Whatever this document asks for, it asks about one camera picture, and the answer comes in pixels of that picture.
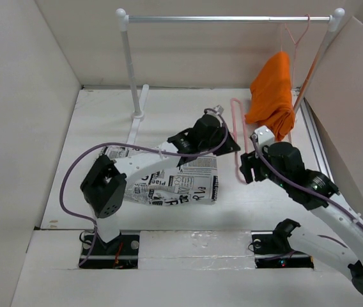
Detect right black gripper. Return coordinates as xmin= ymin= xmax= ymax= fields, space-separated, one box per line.
xmin=240 ymin=146 xmax=290 ymax=189

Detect white metal clothes rack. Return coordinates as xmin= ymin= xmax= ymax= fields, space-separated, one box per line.
xmin=116 ymin=8 xmax=345 ymax=144

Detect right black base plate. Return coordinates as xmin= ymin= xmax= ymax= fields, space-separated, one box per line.
xmin=247 ymin=230 xmax=314 ymax=269

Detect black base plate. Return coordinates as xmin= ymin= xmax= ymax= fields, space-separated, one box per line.
xmin=247 ymin=230 xmax=314 ymax=269
xmin=78 ymin=232 xmax=140 ymax=269

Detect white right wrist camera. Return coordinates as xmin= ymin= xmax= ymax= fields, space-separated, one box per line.
xmin=252 ymin=125 xmax=275 ymax=148

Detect newspaper print trousers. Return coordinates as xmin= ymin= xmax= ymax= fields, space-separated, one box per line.
xmin=97 ymin=145 xmax=219 ymax=207

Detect aluminium rail right side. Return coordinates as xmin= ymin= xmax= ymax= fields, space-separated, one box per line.
xmin=300 ymin=98 xmax=333 ymax=180

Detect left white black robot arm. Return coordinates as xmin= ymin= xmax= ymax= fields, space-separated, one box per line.
xmin=80 ymin=109 xmax=240 ymax=254

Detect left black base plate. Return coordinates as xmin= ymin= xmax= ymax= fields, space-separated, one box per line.
xmin=78 ymin=232 xmax=140 ymax=269

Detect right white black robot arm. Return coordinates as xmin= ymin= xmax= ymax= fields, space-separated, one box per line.
xmin=240 ymin=139 xmax=363 ymax=295

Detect orange garment on hanger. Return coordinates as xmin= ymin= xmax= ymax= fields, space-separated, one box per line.
xmin=245 ymin=51 xmax=295 ymax=141

